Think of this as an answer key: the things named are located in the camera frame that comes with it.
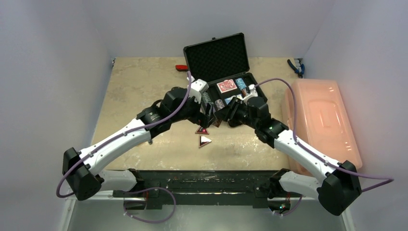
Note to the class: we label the light blue chip stack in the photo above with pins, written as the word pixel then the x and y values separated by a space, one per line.
pixel 241 84

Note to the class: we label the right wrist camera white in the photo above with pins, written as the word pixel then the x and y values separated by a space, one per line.
pixel 253 93

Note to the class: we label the blue playing card deck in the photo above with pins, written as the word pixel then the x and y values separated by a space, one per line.
pixel 228 100

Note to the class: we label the red playing card deck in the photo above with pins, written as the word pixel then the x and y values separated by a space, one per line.
pixel 226 86

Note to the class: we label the red handled tool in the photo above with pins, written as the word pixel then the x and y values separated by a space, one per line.
pixel 181 68

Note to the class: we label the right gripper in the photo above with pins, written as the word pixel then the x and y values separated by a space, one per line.
pixel 234 109

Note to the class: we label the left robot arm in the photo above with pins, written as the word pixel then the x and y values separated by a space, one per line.
pixel 84 170

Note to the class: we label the red triangular dealer button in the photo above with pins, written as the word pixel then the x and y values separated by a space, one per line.
pixel 202 131

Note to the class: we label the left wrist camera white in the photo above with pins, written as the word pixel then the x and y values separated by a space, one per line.
pixel 197 88

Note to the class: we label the blue handled pliers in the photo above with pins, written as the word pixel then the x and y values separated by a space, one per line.
pixel 297 67

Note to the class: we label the white triangular dealer button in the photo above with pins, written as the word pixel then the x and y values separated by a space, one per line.
pixel 203 140

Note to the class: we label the grey chip stack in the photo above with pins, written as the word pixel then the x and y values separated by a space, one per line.
pixel 206 98

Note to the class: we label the aluminium frame rail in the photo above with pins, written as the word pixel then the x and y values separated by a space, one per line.
pixel 105 213

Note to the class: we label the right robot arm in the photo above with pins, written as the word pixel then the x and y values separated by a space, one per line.
pixel 334 184

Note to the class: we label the mixed colour chip stack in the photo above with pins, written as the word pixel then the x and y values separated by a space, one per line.
pixel 219 104

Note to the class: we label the black poker set case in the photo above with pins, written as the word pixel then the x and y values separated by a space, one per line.
pixel 220 59

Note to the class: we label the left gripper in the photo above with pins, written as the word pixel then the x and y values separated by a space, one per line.
pixel 202 119

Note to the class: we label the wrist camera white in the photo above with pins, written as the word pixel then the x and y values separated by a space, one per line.
pixel 197 88
pixel 253 93

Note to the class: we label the brown chip roll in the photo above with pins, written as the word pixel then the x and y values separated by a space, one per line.
pixel 217 123

